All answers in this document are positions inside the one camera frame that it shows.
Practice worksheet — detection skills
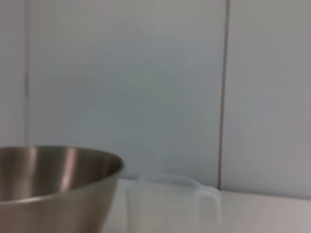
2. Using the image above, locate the transparent plastic measuring cup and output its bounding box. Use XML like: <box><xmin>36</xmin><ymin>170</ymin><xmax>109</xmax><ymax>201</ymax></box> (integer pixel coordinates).
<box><xmin>116</xmin><ymin>173</ymin><xmax>223</xmax><ymax>233</ymax></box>

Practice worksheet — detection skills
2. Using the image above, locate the stainless steel mixing bowl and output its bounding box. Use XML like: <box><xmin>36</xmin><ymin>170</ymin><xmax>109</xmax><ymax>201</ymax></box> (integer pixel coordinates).
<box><xmin>0</xmin><ymin>145</ymin><xmax>124</xmax><ymax>233</ymax></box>

